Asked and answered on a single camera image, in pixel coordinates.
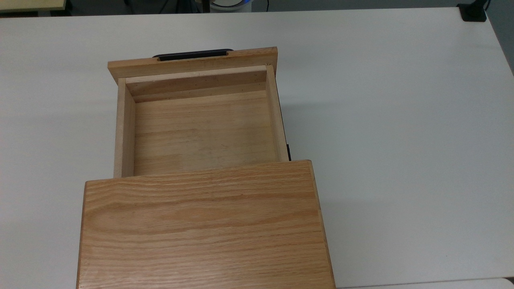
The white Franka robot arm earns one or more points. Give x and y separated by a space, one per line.
231 5

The wooden two-drawer cabinet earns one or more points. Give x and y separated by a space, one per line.
200 228

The light wooden side table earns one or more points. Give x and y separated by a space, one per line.
28 4

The black table clamp mount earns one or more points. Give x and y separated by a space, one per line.
474 15

